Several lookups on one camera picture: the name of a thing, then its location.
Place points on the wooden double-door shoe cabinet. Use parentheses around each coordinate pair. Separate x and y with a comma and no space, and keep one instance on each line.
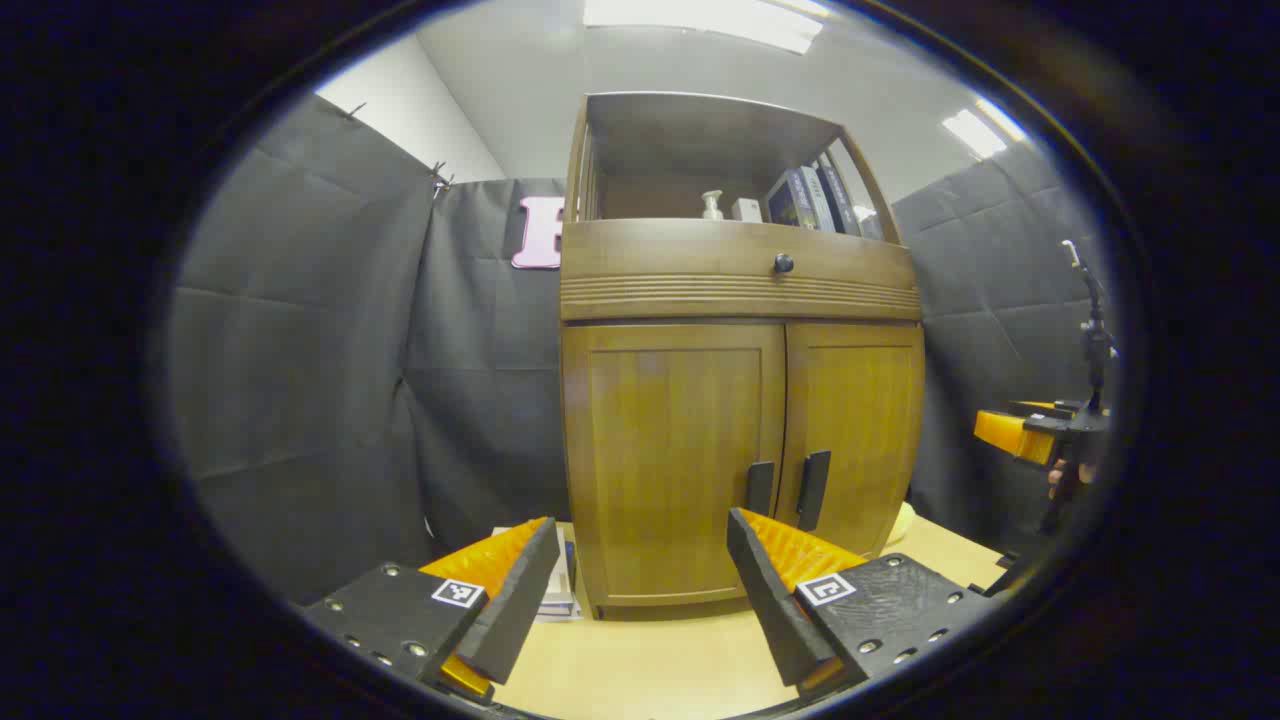
(740,290)

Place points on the black round drawer knob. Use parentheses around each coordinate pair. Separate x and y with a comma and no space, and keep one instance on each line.
(783,263)

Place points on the small white box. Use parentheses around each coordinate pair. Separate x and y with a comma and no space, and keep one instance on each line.
(746,210)

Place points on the dark blue book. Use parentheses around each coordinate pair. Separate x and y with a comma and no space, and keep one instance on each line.
(840,198)
(788,202)

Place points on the small white pump bottle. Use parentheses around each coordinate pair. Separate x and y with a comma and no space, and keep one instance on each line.
(712,208)

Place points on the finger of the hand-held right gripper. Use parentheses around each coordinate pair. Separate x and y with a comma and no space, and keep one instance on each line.
(1010,432)

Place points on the stack of books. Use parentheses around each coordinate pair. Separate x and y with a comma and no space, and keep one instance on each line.
(563,590)

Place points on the black backdrop cloth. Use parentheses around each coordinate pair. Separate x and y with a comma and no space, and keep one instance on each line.
(300,350)

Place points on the light grey book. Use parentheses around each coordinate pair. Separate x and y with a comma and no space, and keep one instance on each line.
(820,200)

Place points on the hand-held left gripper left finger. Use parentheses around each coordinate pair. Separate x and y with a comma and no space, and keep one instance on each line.
(515,600)

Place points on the small ceiling light panel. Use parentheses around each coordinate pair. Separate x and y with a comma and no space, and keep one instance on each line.
(985,128)

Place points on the wooden cabinet drawer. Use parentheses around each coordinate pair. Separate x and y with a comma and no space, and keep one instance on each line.
(680,270)

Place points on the wooden shoe cabinet door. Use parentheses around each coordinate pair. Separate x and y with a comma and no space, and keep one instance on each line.
(670,450)
(860,420)

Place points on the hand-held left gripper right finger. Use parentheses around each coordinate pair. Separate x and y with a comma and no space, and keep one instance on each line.
(770,600)

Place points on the large ceiling light panel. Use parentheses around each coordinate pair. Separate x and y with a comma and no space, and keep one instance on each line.
(700,20)

